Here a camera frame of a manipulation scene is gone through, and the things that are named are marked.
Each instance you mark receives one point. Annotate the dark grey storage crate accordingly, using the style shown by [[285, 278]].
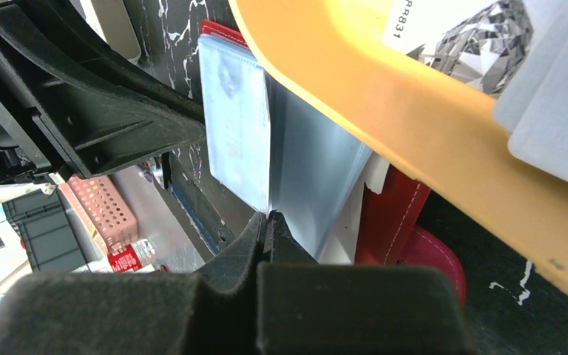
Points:
[[46, 232]]

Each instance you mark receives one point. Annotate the red labelled plastic bottle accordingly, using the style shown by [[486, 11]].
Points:
[[130, 258]]

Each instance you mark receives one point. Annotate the pink perforated basket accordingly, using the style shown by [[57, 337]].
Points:
[[106, 216]]

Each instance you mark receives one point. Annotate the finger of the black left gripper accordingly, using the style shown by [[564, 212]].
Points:
[[65, 28]]

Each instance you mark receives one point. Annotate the stack of silver cards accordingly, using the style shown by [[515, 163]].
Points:
[[533, 108]]

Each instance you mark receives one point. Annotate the red card holder wallet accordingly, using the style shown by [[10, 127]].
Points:
[[343, 203]]

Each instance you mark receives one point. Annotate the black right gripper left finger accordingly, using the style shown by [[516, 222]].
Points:
[[208, 311]]

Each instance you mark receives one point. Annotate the orange card tray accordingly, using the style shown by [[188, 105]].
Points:
[[428, 125]]

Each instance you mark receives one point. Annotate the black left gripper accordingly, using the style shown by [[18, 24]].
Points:
[[58, 119]]

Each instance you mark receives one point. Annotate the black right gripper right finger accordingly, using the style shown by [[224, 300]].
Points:
[[304, 307]]

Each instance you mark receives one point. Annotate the silver VIP card in tray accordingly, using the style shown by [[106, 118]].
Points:
[[479, 43]]

